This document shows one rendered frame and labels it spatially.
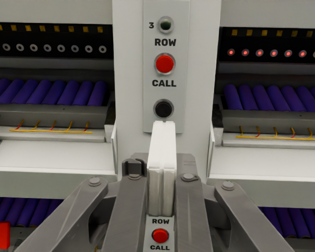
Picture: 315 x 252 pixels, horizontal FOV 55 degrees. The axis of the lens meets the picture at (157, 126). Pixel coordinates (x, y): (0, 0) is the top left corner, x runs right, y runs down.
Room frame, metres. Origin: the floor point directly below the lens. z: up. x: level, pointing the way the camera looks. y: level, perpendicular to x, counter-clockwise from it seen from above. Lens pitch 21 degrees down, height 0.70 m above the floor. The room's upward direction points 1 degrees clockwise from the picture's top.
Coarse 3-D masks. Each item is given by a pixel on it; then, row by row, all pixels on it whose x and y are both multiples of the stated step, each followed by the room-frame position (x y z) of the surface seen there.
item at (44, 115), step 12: (0, 108) 0.36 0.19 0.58; (12, 108) 0.36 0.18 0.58; (24, 108) 0.36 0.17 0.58; (36, 108) 0.36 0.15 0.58; (48, 108) 0.36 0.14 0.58; (60, 108) 0.36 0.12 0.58; (72, 108) 0.36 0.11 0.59; (84, 108) 0.36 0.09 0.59; (96, 108) 0.36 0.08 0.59; (108, 108) 0.36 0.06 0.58; (0, 120) 0.36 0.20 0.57; (12, 120) 0.36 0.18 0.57; (24, 120) 0.36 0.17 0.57; (36, 120) 0.36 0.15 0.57; (48, 120) 0.35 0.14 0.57; (60, 120) 0.35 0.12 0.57; (72, 120) 0.35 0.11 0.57; (84, 120) 0.35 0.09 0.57; (96, 120) 0.35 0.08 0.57; (60, 132) 0.34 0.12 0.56; (72, 132) 0.34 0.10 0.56; (84, 132) 0.34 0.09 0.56
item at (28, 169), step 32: (0, 64) 0.46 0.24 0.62; (32, 64) 0.46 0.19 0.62; (64, 64) 0.46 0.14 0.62; (96, 64) 0.46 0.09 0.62; (0, 128) 0.36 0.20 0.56; (32, 128) 0.36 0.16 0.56; (64, 128) 0.36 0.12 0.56; (96, 128) 0.36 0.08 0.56; (0, 160) 0.30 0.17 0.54; (32, 160) 0.30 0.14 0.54; (64, 160) 0.30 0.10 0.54; (96, 160) 0.30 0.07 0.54; (0, 192) 0.30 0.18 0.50; (32, 192) 0.30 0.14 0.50; (64, 192) 0.29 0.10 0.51
